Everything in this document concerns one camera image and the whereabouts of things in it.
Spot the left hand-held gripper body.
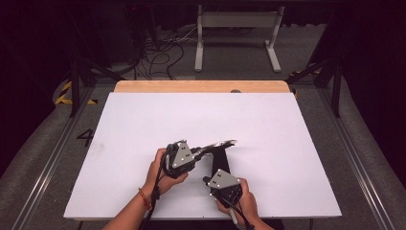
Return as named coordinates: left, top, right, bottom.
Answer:
left=162, top=139, right=201, bottom=179

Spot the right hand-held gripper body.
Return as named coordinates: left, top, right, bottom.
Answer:
left=205, top=168, right=244, bottom=206

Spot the person's right hand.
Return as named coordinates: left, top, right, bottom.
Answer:
left=214, top=177, right=260, bottom=227

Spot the person's left hand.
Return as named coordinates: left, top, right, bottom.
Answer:
left=141, top=147, right=190, bottom=196

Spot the white board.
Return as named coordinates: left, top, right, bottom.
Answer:
left=62, top=91, right=343, bottom=221

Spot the wooden table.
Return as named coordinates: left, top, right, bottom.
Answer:
left=113, top=80, right=292, bottom=95

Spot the black metal stand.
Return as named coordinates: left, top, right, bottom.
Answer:
left=64, top=6, right=126, bottom=118
left=284, top=57, right=344, bottom=119

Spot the white metal stand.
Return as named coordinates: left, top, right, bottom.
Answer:
left=193, top=4, right=286, bottom=74

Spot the yellow and black floor tape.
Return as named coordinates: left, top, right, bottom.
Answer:
left=54, top=80, right=99, bottom=106

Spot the black equipment case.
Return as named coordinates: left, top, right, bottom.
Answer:
left=104, top=4, right=142, bottom=65

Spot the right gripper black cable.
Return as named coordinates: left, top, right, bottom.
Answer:
left=215, top=195, right=257, bottom=230

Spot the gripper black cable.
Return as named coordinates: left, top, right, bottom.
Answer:
left=215, top=195, right=257, bottom=230
left=139, top=152, right=170, bottom=230

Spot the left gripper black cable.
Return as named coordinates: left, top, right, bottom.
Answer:
left=139, top=152, right=170, bottom=230

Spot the red bead bracelet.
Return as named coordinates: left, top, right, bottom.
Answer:
left=137, top=187, right=152, bottom=212

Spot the bundle of floor cables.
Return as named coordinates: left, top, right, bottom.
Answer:
left=133, top=26, right=206, bottom=81

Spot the aluminium floor rail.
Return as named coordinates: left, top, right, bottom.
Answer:
left=318, top=87, right=397, bottom=230
left=11, top=83, right=98, bottom=230

